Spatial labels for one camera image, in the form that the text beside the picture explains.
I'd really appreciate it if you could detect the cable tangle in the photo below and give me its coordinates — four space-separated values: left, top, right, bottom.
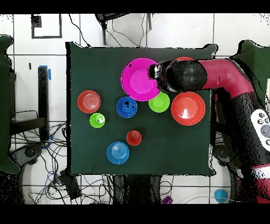
10 121 114 204

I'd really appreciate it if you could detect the grey pedestal foot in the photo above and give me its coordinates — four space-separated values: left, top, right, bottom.
213 144 234 166
8 143 45 166

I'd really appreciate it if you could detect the large pink bowl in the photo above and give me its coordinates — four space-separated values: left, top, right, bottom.
120 58 162 102

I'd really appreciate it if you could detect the green cup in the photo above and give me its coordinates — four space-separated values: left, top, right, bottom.
89 113 106 129

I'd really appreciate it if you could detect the black power strip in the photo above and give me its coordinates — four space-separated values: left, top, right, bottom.
60 169 82 200

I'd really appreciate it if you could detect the small light blue bowl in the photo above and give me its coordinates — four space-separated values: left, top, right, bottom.
106 141 130 165

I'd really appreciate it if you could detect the green bowl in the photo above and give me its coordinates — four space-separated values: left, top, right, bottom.
148 91 170 113

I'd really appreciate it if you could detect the dark blue bowl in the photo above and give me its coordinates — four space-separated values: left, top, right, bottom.
116 96 138 118

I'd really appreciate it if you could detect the blue cup on floor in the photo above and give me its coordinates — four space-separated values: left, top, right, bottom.
214 189 229 204

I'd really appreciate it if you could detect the green cloth on side table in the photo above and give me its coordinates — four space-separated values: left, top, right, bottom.
229 40 270 102
0 34 21 175

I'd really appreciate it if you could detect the small orange bowl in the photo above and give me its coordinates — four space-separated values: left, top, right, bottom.
77 90 101 114

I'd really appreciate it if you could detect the dark green table cloth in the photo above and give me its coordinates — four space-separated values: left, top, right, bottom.
65 41 218 176

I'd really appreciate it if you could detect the black table frame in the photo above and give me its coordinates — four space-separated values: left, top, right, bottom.
9 65 52 142

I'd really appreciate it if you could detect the orange cup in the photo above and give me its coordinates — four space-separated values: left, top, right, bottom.
126 129 142 146

